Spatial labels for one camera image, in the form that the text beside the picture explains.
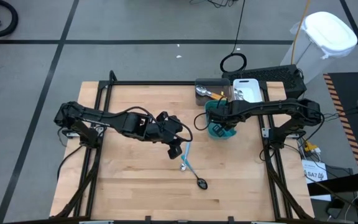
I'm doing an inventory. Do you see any grey translucent plastic bin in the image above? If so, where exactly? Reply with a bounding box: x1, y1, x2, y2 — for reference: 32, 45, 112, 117
195, 78, 233, 106

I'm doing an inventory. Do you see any light blue handled utensil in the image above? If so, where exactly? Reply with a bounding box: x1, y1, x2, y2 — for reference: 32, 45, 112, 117
180, 141, 193, 172

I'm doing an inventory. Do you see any black metal table frame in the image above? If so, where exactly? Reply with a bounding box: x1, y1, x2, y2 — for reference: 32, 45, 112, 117
50, 70, 315, 224

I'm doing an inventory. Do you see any yellow hanging cable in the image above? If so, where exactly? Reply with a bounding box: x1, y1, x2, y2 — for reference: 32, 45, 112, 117
290, 0, 311, 65

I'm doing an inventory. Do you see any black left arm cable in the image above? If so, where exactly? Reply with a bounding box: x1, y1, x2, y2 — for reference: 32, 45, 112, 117
129, 106, 194, 143

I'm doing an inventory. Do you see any teal plastic bin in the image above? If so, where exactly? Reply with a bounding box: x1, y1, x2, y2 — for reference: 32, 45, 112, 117
204, 100, 237, 140

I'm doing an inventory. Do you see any white lidded trash can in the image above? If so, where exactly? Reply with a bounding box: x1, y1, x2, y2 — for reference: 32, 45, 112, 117
280, 11, 358, 83

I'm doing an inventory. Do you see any black hazard striped mat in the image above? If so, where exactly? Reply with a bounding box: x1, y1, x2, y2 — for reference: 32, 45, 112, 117
323, 72, 358, 174

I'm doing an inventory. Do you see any black hanging cable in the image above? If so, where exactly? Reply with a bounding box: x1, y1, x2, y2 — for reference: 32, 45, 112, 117
219, 0, 247, 74

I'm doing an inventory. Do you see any orange handled metal utensil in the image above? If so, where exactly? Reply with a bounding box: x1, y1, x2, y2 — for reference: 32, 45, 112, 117
196, 84, 226, 101

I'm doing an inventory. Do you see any white printed paper sheet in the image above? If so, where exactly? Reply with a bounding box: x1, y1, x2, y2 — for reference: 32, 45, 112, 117
301, 159, 332, 202

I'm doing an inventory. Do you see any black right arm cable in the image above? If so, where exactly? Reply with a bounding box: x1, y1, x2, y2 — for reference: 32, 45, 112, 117
193, 111, 211, 131

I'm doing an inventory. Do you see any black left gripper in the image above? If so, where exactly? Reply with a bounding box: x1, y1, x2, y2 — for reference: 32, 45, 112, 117
149, 111, 185, 146

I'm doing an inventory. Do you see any teal handled metal spoon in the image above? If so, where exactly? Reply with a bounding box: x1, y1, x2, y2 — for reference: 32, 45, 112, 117
180, 155, 209, 190

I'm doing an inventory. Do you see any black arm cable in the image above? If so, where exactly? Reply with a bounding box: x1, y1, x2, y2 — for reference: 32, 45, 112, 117
193, 111, 211, 131
129, 106, 194, 143

